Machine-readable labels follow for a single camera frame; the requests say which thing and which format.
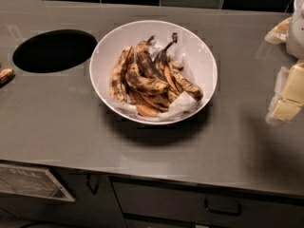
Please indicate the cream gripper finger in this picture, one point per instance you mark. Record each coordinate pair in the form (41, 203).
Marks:
(289, 95)
(277, 35)

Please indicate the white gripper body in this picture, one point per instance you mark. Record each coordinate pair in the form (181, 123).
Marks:
(296, 32)

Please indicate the spotted banana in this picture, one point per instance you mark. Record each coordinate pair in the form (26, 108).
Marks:
(117, 80)
(193, 90)
(142, 84)

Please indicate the white ceramic bowl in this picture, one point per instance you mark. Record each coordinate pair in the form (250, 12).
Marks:
(198, 62)

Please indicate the dark banana with long stem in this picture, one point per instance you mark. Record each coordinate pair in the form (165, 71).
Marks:
(160, 62)

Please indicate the dark banana centre back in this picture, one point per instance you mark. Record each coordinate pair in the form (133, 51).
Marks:
(144, 61)

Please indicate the orange banana peel piece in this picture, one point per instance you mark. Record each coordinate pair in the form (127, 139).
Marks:
(143, 108)

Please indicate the banana at left edge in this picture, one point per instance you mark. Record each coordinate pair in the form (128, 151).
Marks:
(5, 75)

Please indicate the white paper liner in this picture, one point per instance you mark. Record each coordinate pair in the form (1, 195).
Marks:
(169, 104)

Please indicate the grey drawer front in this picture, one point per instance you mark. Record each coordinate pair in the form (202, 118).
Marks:
(215, 206)

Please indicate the framed sign on cabinet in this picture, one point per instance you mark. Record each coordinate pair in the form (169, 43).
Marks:
(32, 182)

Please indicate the black drawer handle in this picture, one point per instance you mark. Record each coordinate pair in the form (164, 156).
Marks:
(235, 213)

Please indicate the black cabinet door handle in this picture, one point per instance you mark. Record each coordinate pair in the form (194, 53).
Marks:
(92, 182)

